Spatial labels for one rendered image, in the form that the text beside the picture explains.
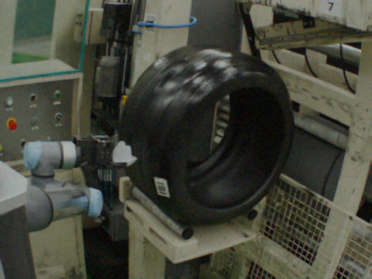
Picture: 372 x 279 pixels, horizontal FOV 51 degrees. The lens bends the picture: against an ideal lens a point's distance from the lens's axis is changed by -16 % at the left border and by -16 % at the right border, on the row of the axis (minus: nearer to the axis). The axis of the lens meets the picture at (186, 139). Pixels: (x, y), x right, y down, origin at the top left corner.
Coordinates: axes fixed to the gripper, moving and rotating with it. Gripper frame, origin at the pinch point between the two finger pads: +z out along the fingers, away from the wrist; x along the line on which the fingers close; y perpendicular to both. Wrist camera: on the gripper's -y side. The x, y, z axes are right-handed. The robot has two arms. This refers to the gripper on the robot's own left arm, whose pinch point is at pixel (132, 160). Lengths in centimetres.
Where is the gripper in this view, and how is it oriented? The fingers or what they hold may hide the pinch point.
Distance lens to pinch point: 133.4
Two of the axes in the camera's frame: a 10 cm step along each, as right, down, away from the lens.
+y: 2.0, -9.4, -2.8
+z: 8.1, 0.0, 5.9
